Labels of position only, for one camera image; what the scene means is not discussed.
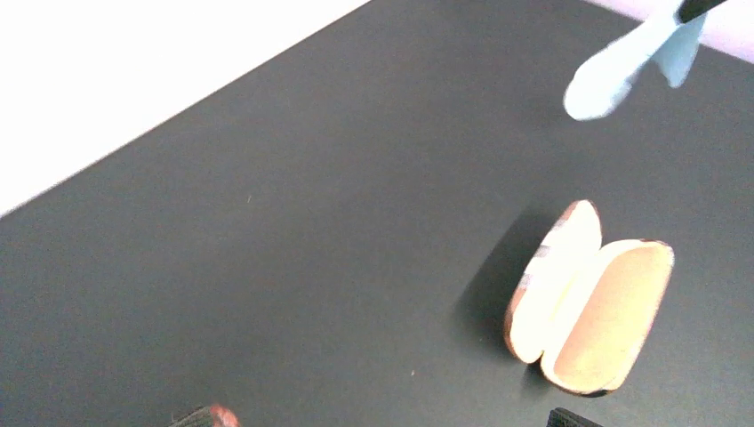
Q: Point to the light blue cleaning cloth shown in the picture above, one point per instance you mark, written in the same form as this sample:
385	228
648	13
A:
606	78

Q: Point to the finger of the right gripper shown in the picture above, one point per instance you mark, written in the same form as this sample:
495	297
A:
689	10

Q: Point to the brown plaid glasses case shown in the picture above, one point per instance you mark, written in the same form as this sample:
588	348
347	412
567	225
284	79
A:
583	309

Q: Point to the pink transparent sunglasses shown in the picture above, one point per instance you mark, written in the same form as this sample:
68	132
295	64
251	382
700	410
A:
223	417

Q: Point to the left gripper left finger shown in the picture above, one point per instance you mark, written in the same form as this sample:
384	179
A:
198	417

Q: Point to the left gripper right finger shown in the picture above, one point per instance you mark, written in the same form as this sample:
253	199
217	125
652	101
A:
561	417

